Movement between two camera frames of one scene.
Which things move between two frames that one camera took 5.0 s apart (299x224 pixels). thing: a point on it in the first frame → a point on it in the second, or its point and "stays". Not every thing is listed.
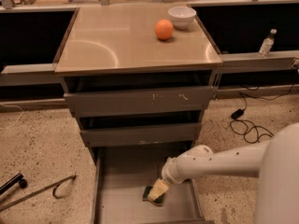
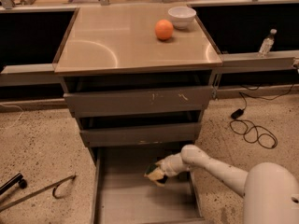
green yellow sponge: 147,189 → 154,174
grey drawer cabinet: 140,78 stays
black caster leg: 18,179 stays
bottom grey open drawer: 121,174 stays
